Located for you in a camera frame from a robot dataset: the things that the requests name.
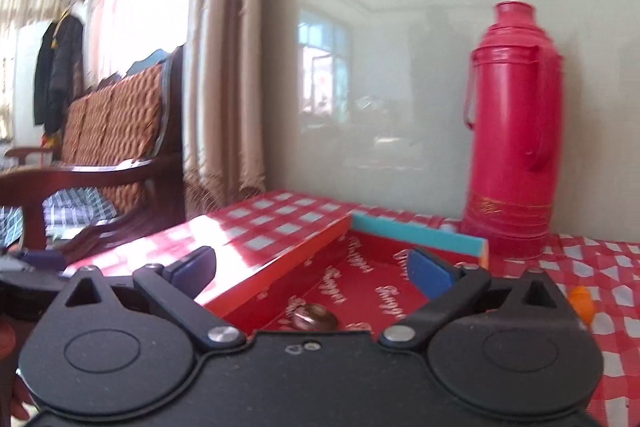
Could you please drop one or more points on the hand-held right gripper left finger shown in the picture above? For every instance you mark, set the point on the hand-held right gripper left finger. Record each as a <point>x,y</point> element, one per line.
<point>192,271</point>

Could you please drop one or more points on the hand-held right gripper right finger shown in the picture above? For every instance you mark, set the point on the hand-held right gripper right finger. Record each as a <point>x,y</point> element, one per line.
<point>429,274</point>

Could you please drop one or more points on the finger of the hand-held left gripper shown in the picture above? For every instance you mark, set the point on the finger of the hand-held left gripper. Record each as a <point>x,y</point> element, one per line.
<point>45,259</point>

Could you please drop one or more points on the colourful cardboard box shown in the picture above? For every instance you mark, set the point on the colourful cardboard box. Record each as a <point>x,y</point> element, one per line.
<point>280,257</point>

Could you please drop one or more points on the tan round fruit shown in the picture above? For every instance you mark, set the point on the tan round fruit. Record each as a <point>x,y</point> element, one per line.
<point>310,317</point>

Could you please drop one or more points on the orange carrot piece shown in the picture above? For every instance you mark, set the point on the orange carrot piece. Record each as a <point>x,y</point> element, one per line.
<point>582,302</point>

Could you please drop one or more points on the plaid cloth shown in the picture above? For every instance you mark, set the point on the plaid cloth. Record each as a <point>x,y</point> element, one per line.
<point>80,207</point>

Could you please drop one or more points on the red checkered tablecloth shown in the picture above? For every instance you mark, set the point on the red checkered tablecloth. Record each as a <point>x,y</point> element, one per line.
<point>280,217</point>

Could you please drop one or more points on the wooden sofa with patterned cushion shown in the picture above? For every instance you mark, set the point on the wooden sofa with patterned cushion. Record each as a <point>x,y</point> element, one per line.
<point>125,132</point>

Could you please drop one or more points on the red thermos flask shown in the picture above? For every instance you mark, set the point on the red thermos flask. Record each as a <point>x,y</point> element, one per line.
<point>510,132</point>

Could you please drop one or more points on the dark hanging coat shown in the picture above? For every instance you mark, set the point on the dark hanging coat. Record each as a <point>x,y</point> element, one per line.
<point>57,67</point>

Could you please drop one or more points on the beige lace curtain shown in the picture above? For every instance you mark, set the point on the beige lace curtain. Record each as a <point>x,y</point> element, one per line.
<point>225,57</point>

